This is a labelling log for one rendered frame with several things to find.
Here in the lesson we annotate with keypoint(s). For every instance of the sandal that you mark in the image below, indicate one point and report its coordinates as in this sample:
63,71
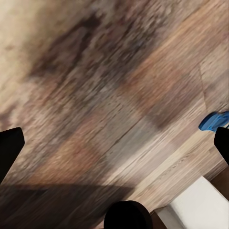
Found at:
215,120

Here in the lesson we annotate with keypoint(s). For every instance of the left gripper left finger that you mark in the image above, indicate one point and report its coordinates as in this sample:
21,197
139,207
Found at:
11,143

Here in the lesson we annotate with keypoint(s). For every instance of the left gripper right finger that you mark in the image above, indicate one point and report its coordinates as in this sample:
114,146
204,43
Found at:
221,141

